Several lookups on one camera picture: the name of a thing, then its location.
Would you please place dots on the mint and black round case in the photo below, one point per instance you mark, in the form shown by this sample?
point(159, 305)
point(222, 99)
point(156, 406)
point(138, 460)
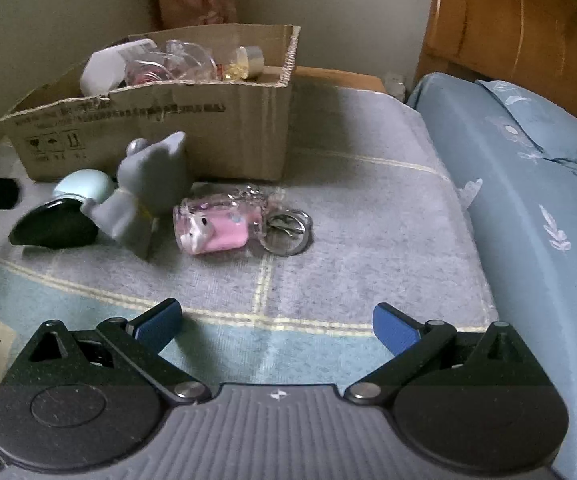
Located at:
point(53, 222)

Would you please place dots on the grey elephant figurine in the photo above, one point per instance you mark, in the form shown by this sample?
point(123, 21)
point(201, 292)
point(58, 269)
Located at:
point(141, 190)

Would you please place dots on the blue bed sheet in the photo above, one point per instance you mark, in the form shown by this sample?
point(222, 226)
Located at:
point(518, 240)

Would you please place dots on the blue pillow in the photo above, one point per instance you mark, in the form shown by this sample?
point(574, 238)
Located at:
point(543, 120)

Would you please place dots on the wooden nightstand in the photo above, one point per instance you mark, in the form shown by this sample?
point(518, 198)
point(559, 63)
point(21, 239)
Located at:
point(338, 79)

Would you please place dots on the white plastic container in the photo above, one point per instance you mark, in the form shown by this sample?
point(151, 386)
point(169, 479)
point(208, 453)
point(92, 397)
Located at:
point(103, 67)

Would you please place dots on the wooden headboard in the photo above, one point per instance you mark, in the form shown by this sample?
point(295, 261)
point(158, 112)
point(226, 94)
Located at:
point(508, 25)

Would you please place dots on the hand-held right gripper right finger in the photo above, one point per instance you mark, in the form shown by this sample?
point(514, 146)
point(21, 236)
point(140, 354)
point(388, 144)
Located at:
point(396, 327)

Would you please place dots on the capsule bottle with silver cap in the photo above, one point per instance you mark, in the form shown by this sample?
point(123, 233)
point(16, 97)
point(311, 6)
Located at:
point(246, 62)

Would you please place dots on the cardboard box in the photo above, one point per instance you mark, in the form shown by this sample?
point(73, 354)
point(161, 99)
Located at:
point(193, 130)

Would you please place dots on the clear plastic packaging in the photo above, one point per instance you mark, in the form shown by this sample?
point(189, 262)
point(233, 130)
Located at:
point(178, 62)

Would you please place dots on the plaid blanket with label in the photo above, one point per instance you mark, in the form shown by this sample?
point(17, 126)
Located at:
point(358, 185)

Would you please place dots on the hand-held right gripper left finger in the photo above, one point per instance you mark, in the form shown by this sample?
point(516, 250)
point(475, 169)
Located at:
point(158, 322)

